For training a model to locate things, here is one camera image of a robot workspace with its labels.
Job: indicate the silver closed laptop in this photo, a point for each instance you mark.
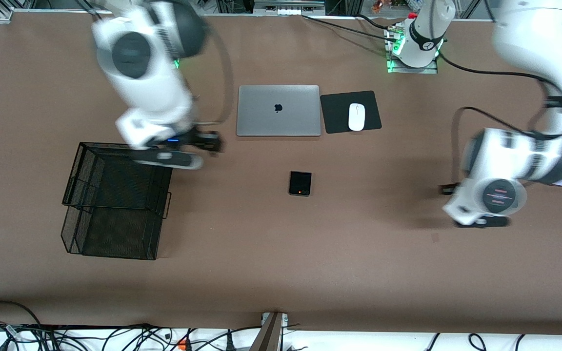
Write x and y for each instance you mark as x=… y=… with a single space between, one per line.
x=278 y=110

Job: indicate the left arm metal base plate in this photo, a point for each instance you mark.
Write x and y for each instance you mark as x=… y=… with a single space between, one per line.
x=412 y=70

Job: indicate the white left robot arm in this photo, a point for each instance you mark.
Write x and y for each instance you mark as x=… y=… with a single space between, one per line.
x=530 y=156

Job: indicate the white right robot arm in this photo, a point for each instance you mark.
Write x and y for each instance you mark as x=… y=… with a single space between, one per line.
x=149 y=73

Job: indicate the small black flip phone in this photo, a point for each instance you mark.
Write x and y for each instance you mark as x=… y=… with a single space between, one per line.
x=300 y=183

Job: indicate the black mouse pad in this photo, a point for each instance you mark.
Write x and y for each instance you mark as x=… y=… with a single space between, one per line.
x=339 y=114

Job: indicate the white computer mouse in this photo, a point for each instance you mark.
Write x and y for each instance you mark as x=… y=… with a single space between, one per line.
x=356 y=117

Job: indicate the black mesh two-tier tray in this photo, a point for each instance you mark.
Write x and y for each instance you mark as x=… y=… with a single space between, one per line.
x=115 y=209

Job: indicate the white power strip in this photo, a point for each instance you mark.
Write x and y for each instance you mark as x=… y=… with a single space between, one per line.
x=286 y=9

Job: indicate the metal table bracket post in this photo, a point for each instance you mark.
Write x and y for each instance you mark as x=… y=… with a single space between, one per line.
x=270 y=334

